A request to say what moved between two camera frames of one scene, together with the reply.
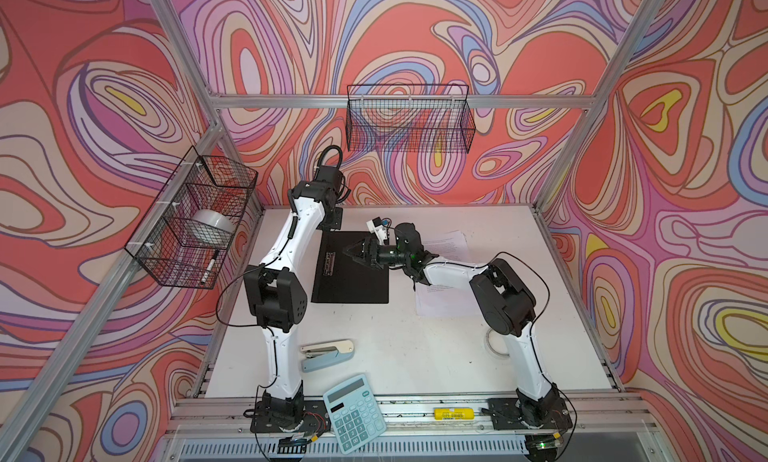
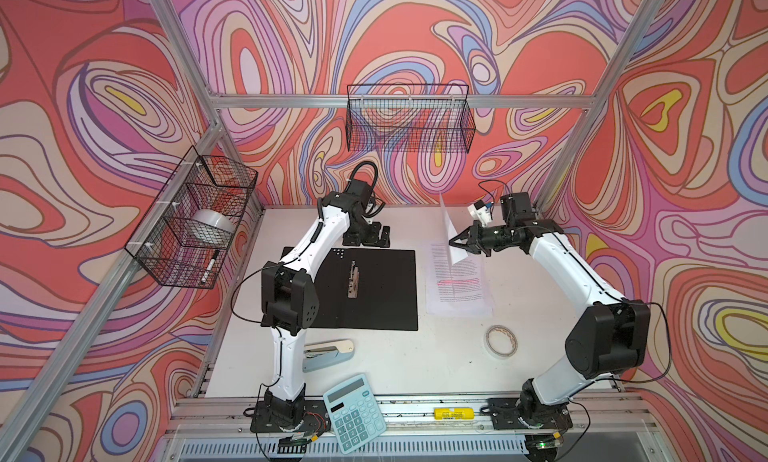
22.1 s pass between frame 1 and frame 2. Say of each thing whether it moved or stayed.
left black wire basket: stayed
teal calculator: stayed
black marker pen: stayed
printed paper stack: moved
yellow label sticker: stayed
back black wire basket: stayed
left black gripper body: moved
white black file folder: moved
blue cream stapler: stayed
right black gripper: moved
